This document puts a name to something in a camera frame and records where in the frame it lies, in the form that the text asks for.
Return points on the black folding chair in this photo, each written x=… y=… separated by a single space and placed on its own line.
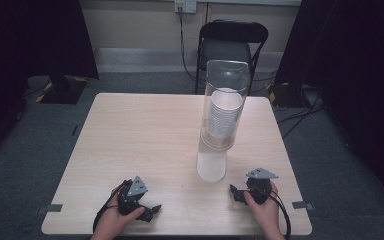
x=228 y=50

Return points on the grey tape strip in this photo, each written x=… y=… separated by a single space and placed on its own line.
x=50 y=208
x=302 y=205

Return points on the person's right hand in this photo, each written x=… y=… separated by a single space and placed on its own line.
x=268 y=216

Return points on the clear plastic cup dispenser tube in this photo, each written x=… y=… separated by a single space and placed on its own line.
x=225 y=76

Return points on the person's left hand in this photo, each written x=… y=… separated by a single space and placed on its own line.
x=111 y=221

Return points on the white wall socket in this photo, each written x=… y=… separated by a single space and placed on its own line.
x=185 y=5

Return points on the stack of white paper cups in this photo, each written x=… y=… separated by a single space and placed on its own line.
x=224 y=111

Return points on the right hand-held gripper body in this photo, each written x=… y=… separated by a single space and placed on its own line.
x=259 y=190

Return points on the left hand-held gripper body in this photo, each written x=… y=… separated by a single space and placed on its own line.
x=130 y=201

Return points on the black curtain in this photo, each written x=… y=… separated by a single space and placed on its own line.
x=353 y=66

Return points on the black stand base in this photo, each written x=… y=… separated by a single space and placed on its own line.
x=288 y=95
x=63 y=91

